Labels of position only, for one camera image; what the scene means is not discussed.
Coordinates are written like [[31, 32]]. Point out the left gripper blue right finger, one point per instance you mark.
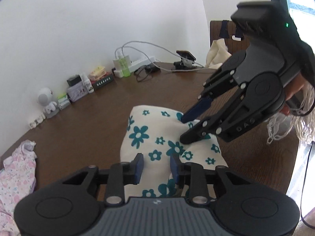
[[192, 175]]

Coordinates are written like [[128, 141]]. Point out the cream cloth on chair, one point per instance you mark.
[[217, 54]]

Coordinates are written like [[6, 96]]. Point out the phone on black stand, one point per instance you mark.
[[187, 61]]

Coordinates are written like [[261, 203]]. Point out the white power strip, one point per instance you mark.
[[133, 66]]

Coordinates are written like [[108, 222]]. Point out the black small box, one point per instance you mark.
[[73, 80]]

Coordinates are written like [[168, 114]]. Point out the white robot figurine speaker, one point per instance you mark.
[[45, 99]]

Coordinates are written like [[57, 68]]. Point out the grey printed tin box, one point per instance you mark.
[[76, 92]]

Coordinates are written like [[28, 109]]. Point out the green white small boxes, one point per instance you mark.
[[63, 101]]

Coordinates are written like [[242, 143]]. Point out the cream teal flower dress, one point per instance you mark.
[[155, 132]]

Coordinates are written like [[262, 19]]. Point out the wooden chair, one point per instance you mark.
[[226, 29]]

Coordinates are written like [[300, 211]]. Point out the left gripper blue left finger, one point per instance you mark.
[[120, 175]]

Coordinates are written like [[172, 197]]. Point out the pink floral dress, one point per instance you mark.
[[17, 181]]

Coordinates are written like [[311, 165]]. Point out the green liquid bottle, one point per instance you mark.
[[124, 65]]

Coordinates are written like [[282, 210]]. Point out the white spray bottle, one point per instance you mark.
[[87, 83]]

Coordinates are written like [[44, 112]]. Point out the person's right hand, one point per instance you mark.
[[294, 86]]

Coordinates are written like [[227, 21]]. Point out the yellow sticky notes stack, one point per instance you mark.
[[98, 73]]

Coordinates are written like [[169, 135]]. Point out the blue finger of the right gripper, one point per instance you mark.
[[202, 105], [200, 130]]

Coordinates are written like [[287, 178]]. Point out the black red flat box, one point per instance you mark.
[[108, 78]]

